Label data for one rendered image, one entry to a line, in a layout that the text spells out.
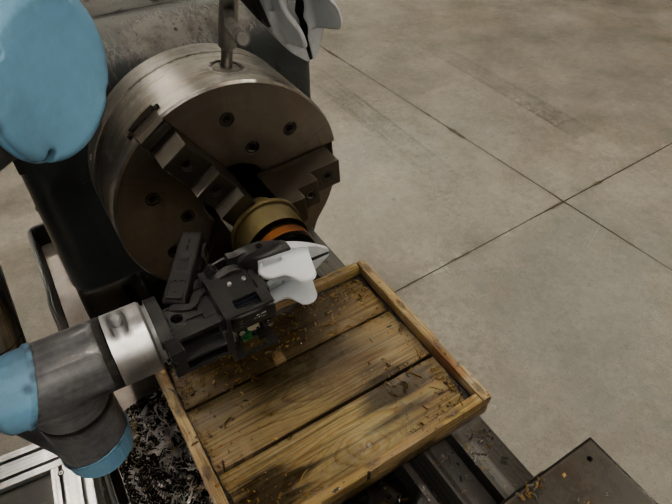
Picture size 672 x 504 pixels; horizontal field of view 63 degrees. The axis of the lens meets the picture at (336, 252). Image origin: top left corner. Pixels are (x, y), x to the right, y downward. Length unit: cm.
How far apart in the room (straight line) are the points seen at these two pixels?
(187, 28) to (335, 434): 57
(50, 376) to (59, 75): 28
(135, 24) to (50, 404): 49
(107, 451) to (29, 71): 41
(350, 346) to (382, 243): 147
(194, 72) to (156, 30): 13
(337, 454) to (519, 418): 118
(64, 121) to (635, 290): 215
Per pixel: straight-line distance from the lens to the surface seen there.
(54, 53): 41
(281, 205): 67
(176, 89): 68
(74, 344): 57
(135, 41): 81
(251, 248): 60
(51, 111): 41
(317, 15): 54
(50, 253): 161
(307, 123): 75
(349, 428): 74
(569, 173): 285
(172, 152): 64
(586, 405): 194
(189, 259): 63
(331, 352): 80
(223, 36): 69
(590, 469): 67
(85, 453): 65
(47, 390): 57
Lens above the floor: 153
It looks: 44 degrees down
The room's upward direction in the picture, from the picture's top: straight up
